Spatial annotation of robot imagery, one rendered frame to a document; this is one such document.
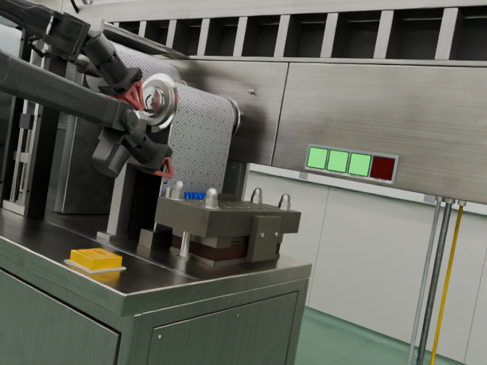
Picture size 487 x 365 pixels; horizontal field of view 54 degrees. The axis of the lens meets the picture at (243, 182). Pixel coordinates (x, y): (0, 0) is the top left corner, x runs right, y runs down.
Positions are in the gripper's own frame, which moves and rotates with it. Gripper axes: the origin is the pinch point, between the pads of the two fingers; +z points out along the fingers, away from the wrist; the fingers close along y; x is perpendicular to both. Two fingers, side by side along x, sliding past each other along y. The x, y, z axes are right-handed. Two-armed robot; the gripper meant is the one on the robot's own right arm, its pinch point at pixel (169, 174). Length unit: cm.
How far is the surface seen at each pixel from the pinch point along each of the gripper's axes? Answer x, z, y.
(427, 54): 54, 14, 45
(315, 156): 23.5, 20.9, 23.3
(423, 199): 120, 228, -10
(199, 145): 11.5, 4.1, 0.3
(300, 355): -10, 213, -44
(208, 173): 7.9, 12.1, 0.3
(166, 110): 11.9, -10.1, -1.2
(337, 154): 24.6, 20.3, 29.4
